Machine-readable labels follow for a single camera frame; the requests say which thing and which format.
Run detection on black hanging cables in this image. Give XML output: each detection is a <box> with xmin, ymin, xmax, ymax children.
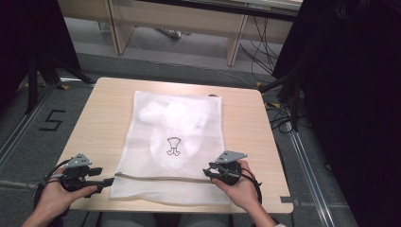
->
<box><xmin>238</xmin><ymin>15</ymin><xmax>280</xmax><ymax>83</ymax></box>

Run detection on person's left hand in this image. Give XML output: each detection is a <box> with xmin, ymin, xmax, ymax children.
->
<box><xmin>37</xmin><ymin>166</ymin><xmax>98</xmax><ymax>220</ymax></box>

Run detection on light wooden desk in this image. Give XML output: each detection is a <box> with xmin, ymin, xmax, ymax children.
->
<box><xmin>57</xmin><ymin>0</ymin><xmax>304</xmax><ymax>67</ymax></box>

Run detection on hand-held gripper black cable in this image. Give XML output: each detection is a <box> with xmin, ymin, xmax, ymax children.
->
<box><xmin>32</xmin><ymin>158</ymin><xmax>73</xmax><ymax>210</ymax></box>
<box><xmin>240</xmin><ymin>167</ymin><xmax>264</xmax><ymax>205</ymax></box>

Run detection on black curtain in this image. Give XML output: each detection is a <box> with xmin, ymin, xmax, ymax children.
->
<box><xmin>271</xmin><ymin>0</ymin><xmax>401</xmax><ymax>227</ymax></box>
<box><xmin>0</xmin><ymin>0</ymin><xmax>81</xmax><ymax>110</ymax></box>

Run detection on person's right hand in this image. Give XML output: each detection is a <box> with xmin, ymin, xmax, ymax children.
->
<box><xmin>211</xmin><ymin>160</ymin><xmax>263</xmax><ymax>213</ymax></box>

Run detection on left hand-held gripper black cable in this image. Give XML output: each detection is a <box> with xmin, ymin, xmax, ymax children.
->
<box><xmin>32</xmin><ymin>158</ymin><xmax>73</xmax><ymax>210</ymax></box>

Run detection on black tape floor marking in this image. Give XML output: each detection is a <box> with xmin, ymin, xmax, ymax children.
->
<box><xmin>38</xmin><ymin>109</ymin><xmax>67</xmax><ymax>132</ymax></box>

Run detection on person's lap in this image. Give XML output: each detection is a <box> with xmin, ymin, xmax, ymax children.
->
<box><xmin>98</xmin><ymin>212</ymin><xmax>231</xmax><ymax>227</ymax></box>

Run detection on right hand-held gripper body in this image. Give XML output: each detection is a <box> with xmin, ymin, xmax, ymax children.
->
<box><xmin>215</xmin><ymin>150</ymin><xmax>249</xmax><ymax>186</ymax></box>

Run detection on metal floor rail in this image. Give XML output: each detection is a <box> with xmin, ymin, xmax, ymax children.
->
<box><xmin>283</xmin><ymin>121</ymin><xmax>336</xmax><ymax>227</ymax></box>
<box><xmin>0</xmin><ymin>82</ymin><xmax>58</xmax><ymax>171</ymax></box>

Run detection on black metal stand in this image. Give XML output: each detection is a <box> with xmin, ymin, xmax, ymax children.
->
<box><xmin>259</xmin><ymin>61</ymin><xmax>302</xmax><ymax>132</ymax></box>
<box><xmin>24</xmin><ymin>51</ymin><xmax>96</xmax><ymax>115</ymax></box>

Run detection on right hand-held gripper black cable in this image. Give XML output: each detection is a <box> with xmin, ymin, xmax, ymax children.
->
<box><xmin>240</xmin><ymin>167</ymin><xmax>264</xmax><ymax>205</ymax></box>

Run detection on black floor cables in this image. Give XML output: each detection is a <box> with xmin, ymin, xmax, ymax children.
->
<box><xmin>264</xmin><ymin>99</ymin><xmax>314</xmax><ymax>134</ymax></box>

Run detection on white floor cable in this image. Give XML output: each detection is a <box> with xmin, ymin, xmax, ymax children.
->
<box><xmin>128</xmin><ymin>29</ymin><xmax>257</xmax><ymax>90</ymax></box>

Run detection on grey power strip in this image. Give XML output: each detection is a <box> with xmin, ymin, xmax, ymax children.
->
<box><xmin>154</xmin><ymin>27</ymin><xmax>191</xmax><ymax>41</ymax></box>

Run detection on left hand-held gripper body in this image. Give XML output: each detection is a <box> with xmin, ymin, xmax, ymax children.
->
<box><xmin>60</xmin><ymin>153</ymin><xmax>105</xmax><ymax>194</ymax></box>

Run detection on white mesh laundry bag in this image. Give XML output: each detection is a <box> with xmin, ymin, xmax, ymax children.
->
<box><xmin>109</xmin><ymin>90</ymin><xmax>233</xmax><ymax>206</ymax></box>

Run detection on white garment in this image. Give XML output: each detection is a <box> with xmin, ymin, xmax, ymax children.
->
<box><xmin>138</xmin><ymin>96</ymin><xmax>219</xmax><ymax>171</ymax></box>

